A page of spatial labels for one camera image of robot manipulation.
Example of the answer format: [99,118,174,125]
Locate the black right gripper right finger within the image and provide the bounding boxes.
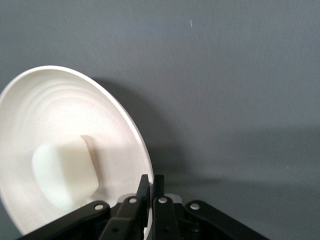
[151,174,272,240]

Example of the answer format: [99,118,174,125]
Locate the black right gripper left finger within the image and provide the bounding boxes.
[16,173,151,240]

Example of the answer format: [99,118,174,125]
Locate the white half bun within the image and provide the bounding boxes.
[31,134,100,208]

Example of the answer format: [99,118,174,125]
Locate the round beige plate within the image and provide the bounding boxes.
[0,65,155,240]

